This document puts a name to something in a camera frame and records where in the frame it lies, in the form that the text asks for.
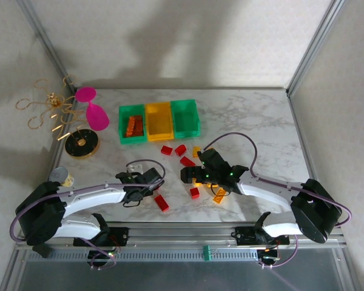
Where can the small yellow lego brick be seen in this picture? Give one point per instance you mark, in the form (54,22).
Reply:
(196,151)

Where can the long orange lego brick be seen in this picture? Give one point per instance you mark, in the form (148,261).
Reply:
(139,129)
(130,127)

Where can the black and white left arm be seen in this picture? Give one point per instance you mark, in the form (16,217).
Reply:
(39,218)

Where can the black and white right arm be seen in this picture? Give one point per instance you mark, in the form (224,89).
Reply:
(315,212)

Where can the curved yellow lego piece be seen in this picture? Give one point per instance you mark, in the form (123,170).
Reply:
(198,182)

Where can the yellow studded lego brick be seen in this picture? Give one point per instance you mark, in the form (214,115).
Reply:
(219,197)

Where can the green plastic bin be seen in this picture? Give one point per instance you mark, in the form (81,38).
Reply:
(186,121)
(133,140)

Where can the yellow plastic bin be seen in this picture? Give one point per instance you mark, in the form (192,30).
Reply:
(159,124)

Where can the green terminal connector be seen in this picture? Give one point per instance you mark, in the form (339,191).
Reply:
(207,253)

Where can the pink plastic wine glass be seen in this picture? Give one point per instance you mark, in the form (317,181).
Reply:
(97,119)

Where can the small black controller board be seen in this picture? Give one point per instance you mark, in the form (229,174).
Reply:
(100,256)
(268,256)

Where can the metal can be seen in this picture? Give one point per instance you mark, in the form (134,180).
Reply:
(62,176)

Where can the wide aluminium base rail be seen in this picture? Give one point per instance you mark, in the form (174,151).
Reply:
(182,235)

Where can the thin aluminium rail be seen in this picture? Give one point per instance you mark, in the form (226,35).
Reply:
(185,88)

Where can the aluminium frame post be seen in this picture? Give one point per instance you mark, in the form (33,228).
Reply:
(314,45)
(48,45)

